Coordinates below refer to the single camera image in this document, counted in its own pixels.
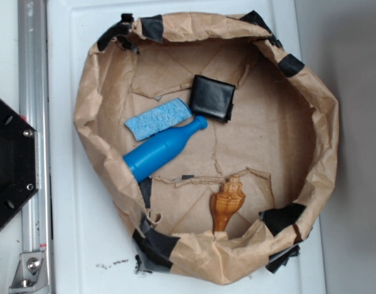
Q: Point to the metal corner bracket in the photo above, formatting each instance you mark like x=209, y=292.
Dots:
x=31, y=275

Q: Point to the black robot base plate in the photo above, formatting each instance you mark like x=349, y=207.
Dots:
x=18, y=174

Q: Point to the light blue sponge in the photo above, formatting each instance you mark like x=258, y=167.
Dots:
x=158, y=119

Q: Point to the blue plastic bottle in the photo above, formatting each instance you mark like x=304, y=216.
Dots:
x=161, y=148

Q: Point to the orange brown conch shell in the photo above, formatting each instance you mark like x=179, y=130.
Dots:
x=226, y=202

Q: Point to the black leather wallet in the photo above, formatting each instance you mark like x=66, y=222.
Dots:
x=211, y=98

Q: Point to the aluminium extrusion rail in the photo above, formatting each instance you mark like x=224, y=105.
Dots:
x=37, y=233

